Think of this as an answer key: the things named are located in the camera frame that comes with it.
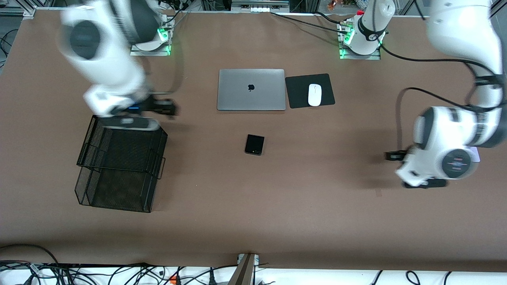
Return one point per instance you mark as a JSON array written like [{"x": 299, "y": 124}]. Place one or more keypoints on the black flip phone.
[{"x": 254, "y": 144}]

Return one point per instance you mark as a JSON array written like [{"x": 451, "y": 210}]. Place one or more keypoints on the metal camera post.
[{"x": 243, "y": 273}]

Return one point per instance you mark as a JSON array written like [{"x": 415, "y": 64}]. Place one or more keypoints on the short aluminium frame rail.
[{"x": 16, "y": 12}]

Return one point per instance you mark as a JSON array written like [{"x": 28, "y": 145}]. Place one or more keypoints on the black mesh basket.
[{"x": 115, "y": 194}]

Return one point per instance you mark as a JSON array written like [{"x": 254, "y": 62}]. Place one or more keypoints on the white power strip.
[{"x": 257, "y": 8}]

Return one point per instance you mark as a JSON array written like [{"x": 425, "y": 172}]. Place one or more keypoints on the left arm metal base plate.
[{"x": 372, "y": 57}]

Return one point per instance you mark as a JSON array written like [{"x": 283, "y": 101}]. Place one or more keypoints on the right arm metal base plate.
[{"x": 158, "y": 52}]

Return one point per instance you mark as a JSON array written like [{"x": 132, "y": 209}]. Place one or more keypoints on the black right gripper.
[{"x": 152, "y": 105}]

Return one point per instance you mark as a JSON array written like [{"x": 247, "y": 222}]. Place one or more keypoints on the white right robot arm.
[{"x": 111, "y": 71}]

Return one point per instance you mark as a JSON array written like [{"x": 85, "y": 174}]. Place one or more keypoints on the white computer mouse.
[{"x": 315, "y": 95}]

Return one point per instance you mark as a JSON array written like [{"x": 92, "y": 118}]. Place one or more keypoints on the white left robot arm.
[{"x": 455, "y": 31}]

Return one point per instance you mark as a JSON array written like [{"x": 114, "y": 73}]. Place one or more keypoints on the black mouse pad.
[{"x": 297, "y": 91}]

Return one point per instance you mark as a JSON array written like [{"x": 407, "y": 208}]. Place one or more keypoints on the silver laptop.
[{"x": 237, "y": 95}]

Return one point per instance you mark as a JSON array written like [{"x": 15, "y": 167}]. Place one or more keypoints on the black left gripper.
[{"x": 393, "y": 156}]

